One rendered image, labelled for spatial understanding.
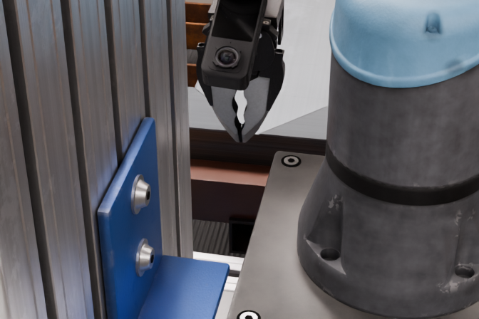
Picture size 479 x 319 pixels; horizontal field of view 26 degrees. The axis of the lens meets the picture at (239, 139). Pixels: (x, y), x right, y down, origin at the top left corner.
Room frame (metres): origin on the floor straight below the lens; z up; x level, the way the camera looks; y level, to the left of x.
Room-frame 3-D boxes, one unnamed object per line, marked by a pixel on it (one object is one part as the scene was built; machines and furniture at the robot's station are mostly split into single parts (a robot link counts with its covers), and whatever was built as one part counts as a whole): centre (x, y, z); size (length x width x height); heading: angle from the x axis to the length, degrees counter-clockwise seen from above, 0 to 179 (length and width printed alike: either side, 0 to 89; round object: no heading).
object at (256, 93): (0.94, -0.02, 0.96); 0.06 x 0.03 x 0.09; 171
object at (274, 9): (0.95, -0.01, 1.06); 0.09 x 0.08 x 0.12; 171
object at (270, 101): (0.92, -0.02, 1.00); 0.05 x 0.02 x 0.09; 81
